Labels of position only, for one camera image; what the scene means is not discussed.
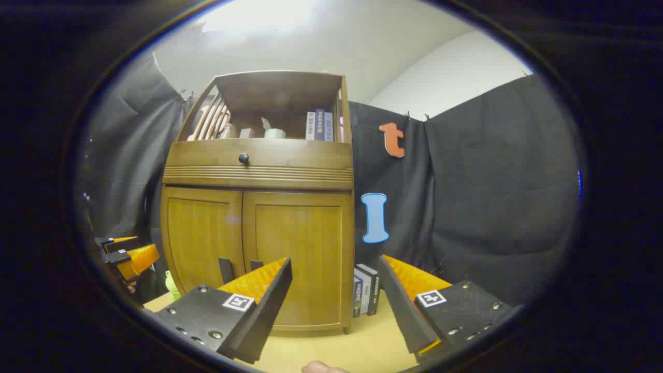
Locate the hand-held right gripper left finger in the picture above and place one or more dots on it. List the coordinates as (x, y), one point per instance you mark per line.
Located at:
(269, 305)

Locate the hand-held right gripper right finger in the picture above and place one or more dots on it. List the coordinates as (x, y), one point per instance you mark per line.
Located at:
(401, 305)

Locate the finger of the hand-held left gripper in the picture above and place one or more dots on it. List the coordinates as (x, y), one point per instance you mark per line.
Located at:
(140, 259)
(121, 243)

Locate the wooden cabinet door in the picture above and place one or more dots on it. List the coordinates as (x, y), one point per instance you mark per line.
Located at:
(300, 233)
(202, 228)

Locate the wooden double-door shoe cabinet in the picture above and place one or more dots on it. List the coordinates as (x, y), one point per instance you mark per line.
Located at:
(259, 177)

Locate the wooden cabinet drawer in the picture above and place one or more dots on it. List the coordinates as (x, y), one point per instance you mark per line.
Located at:
(290, 153)

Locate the black paperback book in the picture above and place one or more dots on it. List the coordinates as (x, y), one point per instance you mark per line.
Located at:
(375, 290)

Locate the grey paperback book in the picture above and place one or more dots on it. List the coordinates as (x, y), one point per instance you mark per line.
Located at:
(365, 292)

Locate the green toy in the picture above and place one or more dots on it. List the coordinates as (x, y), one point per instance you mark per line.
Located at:
(172, 285)

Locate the blue paperback book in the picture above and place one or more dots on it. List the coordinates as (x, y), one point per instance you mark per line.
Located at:
(357, 298)

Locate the black backdrop cloth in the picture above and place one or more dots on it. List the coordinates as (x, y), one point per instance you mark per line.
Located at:
(492, 197)

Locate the black drawer knob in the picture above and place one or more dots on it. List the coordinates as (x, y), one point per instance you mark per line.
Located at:
(243, 158)

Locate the small white stand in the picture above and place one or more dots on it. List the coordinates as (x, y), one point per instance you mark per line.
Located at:
(228, 131)

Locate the small white box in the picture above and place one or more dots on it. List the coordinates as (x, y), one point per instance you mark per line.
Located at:
(246, 133)

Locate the white book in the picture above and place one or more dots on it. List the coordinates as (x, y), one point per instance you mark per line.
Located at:
(310, 126)

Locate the dark blue book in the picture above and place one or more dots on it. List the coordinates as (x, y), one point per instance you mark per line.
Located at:
(319, 124)

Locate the light blue book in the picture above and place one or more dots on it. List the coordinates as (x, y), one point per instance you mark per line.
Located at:
(329, 127)

